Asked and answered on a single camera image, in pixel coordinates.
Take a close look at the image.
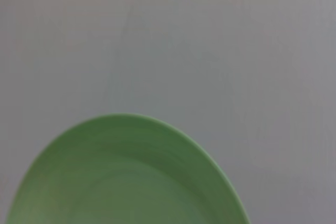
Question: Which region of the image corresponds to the green plastic plate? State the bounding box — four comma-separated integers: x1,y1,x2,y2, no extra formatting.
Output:
5,113,253,224

